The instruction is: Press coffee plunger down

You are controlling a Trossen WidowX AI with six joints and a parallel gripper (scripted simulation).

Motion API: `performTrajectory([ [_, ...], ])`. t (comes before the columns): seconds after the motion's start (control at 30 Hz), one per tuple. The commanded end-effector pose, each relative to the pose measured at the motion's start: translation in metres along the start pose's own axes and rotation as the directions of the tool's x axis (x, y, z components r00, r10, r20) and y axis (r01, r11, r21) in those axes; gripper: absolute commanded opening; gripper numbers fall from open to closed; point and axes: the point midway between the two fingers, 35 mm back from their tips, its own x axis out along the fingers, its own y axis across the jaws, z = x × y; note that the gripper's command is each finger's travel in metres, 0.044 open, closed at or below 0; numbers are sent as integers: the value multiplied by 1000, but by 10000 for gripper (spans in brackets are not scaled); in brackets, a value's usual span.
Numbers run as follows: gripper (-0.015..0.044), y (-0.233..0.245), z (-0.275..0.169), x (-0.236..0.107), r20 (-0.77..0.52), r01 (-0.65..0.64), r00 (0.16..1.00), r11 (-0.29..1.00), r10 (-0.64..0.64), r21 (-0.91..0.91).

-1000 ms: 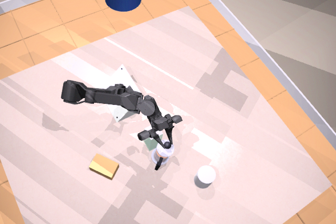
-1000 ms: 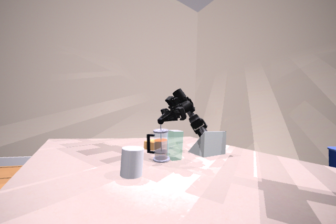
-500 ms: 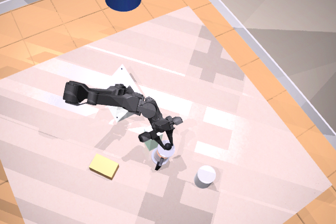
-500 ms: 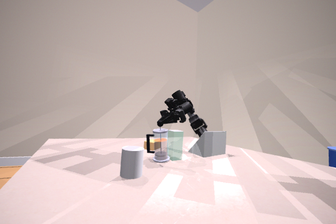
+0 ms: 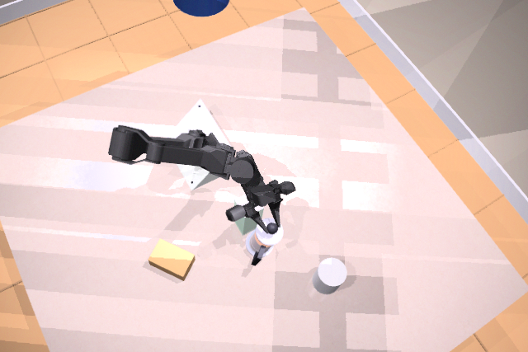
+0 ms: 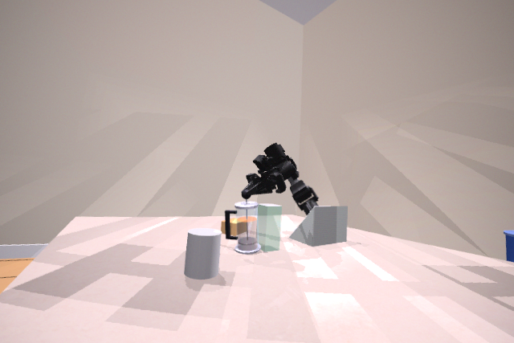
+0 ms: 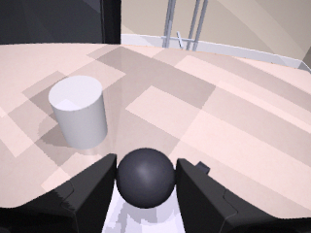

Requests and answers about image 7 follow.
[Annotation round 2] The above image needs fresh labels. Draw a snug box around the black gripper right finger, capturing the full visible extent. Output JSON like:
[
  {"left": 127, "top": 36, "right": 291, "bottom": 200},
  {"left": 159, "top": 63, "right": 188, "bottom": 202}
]
[{"left": 175, "top": 158, "right": 311, "bottom": 233}]

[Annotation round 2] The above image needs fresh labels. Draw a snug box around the grey cylinder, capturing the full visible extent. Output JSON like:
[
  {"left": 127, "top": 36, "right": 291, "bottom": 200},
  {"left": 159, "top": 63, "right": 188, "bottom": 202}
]
[{"left": 48, "top": 75, "right": 108, "bottom": 150}]

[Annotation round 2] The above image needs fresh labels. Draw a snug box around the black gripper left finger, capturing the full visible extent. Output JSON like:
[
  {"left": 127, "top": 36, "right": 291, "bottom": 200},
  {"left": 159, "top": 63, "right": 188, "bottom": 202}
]
[{"left": 0, "top": 152, "right": 118, "bottom": 233}]

